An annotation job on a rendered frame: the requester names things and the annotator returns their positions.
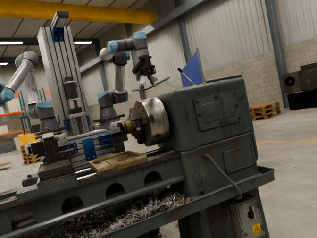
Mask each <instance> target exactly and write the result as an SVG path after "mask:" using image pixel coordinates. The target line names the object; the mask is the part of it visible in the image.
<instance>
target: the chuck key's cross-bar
mask: <svg viewBox="0 0 317 238"><path fill-rule="evenodd" d="M168 79H170V77H167V78H165V79H163V80H162V81H160V82H158V83H156V84H154V85H152V86H150V87H148V88H143V90H148V89H150V88H152V87H154V86H156V85H158V84H160V83H162V82H164V81H166V80H168ZM134 91H141V89H140V90H139V89H135V90H132V92H134Z"/></svg>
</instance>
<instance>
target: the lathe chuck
mask: <svg viewBox="0 0 317 238"><path fill-rule="evenodd" d="M134 106H135V108H136V110H137V112H138V114H139V116H140V117H142V118H146V117H149V116H150V115H152V116H153V119H154V122H153V123H152V122H151V123H149V124H147V125H145V126H144V127H145V130H144V142H145V146H146V147H149V146H153V145H157V144H160V143H162V142H163V140H164V136H165V127H164V121H163V116H162V113H161V110H160V108H159V106H158V104H157V103H156V101H155V100H154V99H152V98H147V99H144V100H143V99H142V100H137V101H136V102H135V104H134ZM141 127H143V126H141ZM137 128H139V127H137ZM157 134H160V137H159V138H156V135H157Z"/></svg>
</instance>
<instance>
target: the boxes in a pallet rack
mask: <svg viewBox="0 0 317 238"><path fill-rule="evenodd" d="M6 108H7V113H12V112H18V111H21V108H20V104H19V100H18V99H12V100H11V101H8V102H6ZM0 114H4V111H3V107H0ZM6 133H8V128H7V125H5V126H0V135H1V134H6ZM12 141H13V145H14V149H15V150H20V149H21V148H20V144H19V140H18V137H16V138H12ZM8 152H12V148H11V145H10V144H8V145H4V146H0V154H3V153H8Z"/></svg>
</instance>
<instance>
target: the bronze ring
mask: <svg viewBox="0 0 317 238"><path fill-rule="evenodd" d="M132 122H134V121H130V120H129V119H128V120H127V121H124V122H121V123H120V124H119V127H120V131H121V133H122V134H129V133H131V134H132V133H133V131H134V130H136V128H133V126H132Z"/></svg>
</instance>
